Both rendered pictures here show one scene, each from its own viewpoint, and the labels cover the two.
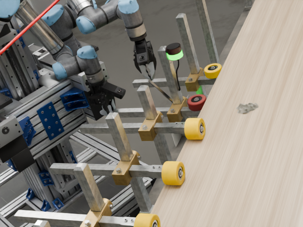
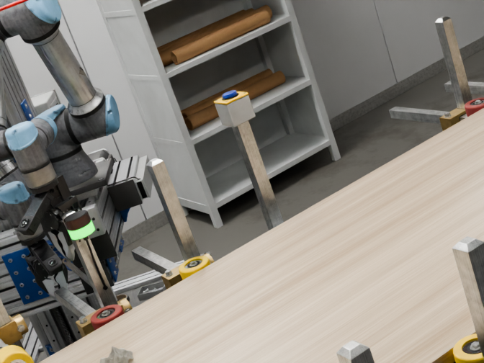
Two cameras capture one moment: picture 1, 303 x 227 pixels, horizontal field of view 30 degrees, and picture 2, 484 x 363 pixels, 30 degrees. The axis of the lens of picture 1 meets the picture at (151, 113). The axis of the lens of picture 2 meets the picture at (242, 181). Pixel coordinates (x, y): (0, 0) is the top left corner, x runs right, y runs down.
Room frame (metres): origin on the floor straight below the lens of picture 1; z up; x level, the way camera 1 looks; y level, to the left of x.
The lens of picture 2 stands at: (0.61, -1.65, 1.77)
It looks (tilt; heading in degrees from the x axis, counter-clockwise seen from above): 19 degrees down; 35
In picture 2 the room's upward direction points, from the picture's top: 20 degrees counter-clockwise
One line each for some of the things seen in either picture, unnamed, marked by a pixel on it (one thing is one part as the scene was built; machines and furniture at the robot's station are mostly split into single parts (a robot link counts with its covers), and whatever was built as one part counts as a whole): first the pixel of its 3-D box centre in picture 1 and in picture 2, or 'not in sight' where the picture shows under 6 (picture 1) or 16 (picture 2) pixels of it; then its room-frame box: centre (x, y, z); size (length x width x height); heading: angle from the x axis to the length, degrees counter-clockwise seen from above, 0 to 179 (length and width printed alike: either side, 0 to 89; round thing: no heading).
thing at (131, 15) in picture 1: (130, 11); (27, 146); (2.13, -0.04, 1.31); 0.09 x 0.08 x 0.11; 23
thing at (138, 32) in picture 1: (135, 29); (39, 176); (2.12, -0.04, 1.23); 0.08 x 0.08 x 0.05
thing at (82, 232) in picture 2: (175, 54); (81, 229); (2.06, -0.17, 1.10); 0.06 x 0.06 x 0.02
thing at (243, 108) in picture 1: (246, 106); (114, 354); (1.82, -0.36, 0.91); 0.09 x 0.07 x 0.02; 69
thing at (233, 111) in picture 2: not in sight; (235, 110); (2.52, -0.39, 1.18); 0.07 x 0.07 x 0.08; 59
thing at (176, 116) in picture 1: (178, 109); (106, 320); (2.07, -0.12, 0.84); 0.14 x 0.06 x 0.05; 149
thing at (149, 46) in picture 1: (141, 46); (55, 203); (2.13, -0.05, 1.15); 0.09 x 0.08 x 0.12; 169
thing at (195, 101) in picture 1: (199, 109); (114, 331); (2.00, -0.19, 0.85); 0.08 x 0.08 x 0.11
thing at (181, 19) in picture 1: (192, 61); (186, 243); (2.30, -0.25, 0.92); 0.04 x 0.04 x 0.48; 59
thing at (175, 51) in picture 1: (173, 48); (77, 220); (2.06, -0.17, 1.13); 0.06 x 0.06 x 0.02
